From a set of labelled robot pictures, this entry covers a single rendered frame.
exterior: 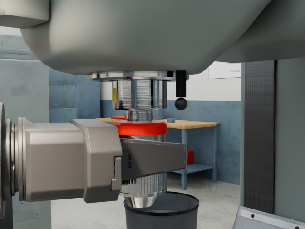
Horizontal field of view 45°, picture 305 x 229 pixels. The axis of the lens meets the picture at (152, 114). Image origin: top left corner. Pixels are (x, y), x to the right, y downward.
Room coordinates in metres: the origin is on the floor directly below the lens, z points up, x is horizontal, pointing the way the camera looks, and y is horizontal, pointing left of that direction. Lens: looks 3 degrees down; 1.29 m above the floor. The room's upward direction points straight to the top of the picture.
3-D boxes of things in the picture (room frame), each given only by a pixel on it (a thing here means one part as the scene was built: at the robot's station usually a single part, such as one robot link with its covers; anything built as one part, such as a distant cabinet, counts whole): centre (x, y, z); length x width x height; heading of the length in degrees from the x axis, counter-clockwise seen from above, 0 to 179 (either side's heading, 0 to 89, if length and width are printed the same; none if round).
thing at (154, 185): (0.32, 0.01, 1.23); 0.05 x 0.05 x 0.05
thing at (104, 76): (0.32, 0.01, 1.31); 0.09 x 0.09 x 0.01
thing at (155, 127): (0.32, 0.01, 1.26); 0.05 x 0.05 x 0.01
